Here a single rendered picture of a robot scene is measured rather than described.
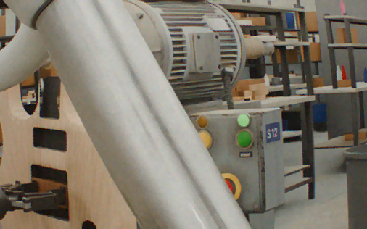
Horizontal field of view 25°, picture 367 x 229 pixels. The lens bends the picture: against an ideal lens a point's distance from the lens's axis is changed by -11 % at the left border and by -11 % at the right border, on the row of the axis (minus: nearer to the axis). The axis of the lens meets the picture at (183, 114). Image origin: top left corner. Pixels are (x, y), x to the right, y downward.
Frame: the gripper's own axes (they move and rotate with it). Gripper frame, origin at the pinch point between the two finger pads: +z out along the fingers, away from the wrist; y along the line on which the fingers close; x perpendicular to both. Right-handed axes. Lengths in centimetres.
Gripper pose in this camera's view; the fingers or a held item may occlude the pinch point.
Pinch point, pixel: (48, 192)
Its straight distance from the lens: 164.3
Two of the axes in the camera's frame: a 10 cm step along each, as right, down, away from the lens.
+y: 8.4, 0.7, -5.3
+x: 0.3, -10.0, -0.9
